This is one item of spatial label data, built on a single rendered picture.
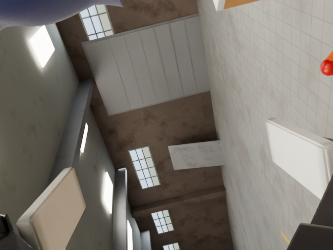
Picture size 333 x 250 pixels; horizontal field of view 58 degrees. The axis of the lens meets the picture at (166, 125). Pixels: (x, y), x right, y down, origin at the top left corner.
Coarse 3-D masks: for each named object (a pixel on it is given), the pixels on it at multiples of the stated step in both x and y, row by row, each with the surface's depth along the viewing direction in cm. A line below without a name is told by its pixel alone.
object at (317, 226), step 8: (328, 184) 10; (328, 192) 10; (328, 200) 9; (320, 208) 9; (328, 208) 9; (320, 216) 9; (328, 216) 9; (304, 224) 8; (312, 224) 8; (320, 224) 8; (328, 224) 8; (296, 232) 7; (304, 232) 7; (312, 232) 7; (320, 232) 7; (328, 232) 7; (296, 240) 7; (304, 240) 7; (312, 240) 7; (320, 240) 7; (328, 240) 7; (288, 248) 7; (296, 248) 7; (304, 248) 7; (312, 248) 7; (320, 248) 7; (328, 248) 7
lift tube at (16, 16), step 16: (0, 0) 32; (16, 0) 32; (32, 0) 33; (48, 0) 34; (64, 0) 35; (80, 0) 36; (96, 0) 37; (112, 0) 36; (0, 16) 34; (16, 16) 34; (32, 16) 35; (48, 16) 36; (64, 16) 38
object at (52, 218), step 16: (64, 176) 18; (48, 192) 16; (64, 192) 17; (80, 192) 20; (32, 208) 14; (48, 208) 15; (64, 208) 17; (80, 208) 19; (16, 224) 13; (32, 224) 13; (48, 224) 14; (64, 224) 16; (32, 240) 13; (48, 240) 14; (64, 240) 16
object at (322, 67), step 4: (332, 52) 40; (328, 56) 40; (332, 56) 40; (324, 60) 40; (328, 60) 40; (332, 60) 39; (324, 64) 40; (328, 64) 39; (332, 64) 39; (320, 68) 41; (324, 68) 40; (328, 68) 39; (332, 68) 39; (324, 72) 40; (328, 72) 40; (332, 72) 40
